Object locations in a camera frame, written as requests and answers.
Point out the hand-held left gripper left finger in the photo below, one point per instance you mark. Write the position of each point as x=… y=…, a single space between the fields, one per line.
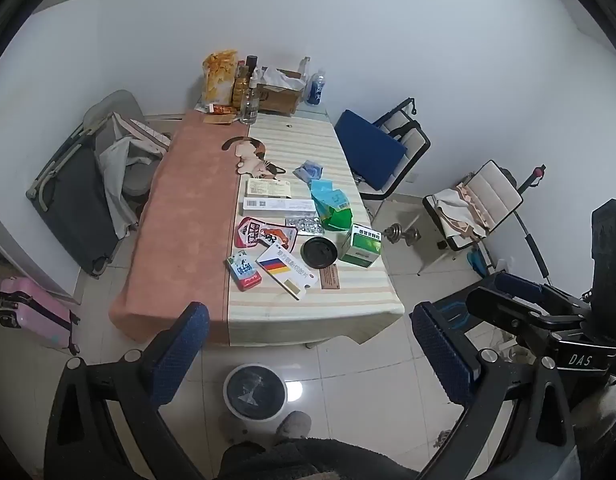
x=177 y=350

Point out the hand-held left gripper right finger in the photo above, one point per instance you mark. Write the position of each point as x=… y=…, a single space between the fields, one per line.
x=443 y=355

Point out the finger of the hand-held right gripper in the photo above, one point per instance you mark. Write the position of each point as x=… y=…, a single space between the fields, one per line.
x=518 y=312
x=525 y=287

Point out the round white bin black liner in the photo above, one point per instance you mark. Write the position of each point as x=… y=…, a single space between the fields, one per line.
x=255 y=392

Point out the long white toothpaste box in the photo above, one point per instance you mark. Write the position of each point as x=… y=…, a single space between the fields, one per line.
x=279 y=204

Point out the silver blister pack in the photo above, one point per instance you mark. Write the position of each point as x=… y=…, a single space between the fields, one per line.
x=305 y=225

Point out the person's right forearm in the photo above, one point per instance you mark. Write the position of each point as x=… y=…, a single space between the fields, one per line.
x=613 y=425

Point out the black bar with red knob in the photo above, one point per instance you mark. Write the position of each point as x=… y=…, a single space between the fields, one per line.
x=530 y=240

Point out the beige cloth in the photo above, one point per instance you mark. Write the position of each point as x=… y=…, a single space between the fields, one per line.
x=460 y=210

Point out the small red white packet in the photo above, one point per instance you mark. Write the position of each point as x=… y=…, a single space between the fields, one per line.
x=243 y=272

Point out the metal dumbbell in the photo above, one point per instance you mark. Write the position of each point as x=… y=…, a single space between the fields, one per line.
x=403 y=235

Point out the pink tablecloth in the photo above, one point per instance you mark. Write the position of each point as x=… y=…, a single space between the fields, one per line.
x=187 y=220

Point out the green medicine box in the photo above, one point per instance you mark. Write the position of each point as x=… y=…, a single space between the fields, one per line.
x=362 y=246

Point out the white box with striped flag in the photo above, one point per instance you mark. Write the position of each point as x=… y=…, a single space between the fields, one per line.
x=288 y=270

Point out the small brown card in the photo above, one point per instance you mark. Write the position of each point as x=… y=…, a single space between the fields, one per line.
x=330 y=278

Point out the grey slipper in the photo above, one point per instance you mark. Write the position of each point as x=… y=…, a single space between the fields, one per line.
x=294 y=427

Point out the red snack packet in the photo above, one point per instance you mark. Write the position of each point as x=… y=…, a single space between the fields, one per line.
x=260 y=232

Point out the pink suitcase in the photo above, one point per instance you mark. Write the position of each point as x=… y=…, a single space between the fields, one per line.
x=32 y=315

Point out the black round lid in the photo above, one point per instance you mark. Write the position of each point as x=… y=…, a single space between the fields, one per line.
x=318 y=252

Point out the person's dark pants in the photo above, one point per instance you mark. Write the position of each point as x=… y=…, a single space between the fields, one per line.
x=313 y=462

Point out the green and blue bag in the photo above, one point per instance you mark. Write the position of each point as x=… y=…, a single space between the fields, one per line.
x=333 y=207

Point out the beige medicine box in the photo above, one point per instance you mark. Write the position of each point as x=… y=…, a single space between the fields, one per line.
x=268 y=188

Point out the white cloth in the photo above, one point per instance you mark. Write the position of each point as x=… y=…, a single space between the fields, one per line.
x=118 y=170

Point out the blue face mask packet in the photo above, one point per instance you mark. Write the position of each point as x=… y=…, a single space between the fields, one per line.
x=309 y=170

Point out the striped beige tablecloth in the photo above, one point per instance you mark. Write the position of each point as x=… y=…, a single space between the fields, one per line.
x=308 y=140

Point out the grey chair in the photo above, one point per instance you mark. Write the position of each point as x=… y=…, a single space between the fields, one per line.
x=120 y=107

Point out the clear glass bottle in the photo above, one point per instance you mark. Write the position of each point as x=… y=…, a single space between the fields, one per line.
x=249 y=105

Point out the amber bottle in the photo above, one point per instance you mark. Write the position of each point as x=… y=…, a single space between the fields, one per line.
x=240 y=87

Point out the orange snack bag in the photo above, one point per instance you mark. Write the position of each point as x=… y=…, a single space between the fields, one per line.
x=218 y=77

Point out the blue label water bottle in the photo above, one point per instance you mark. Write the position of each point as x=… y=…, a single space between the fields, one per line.
x=316 y=89

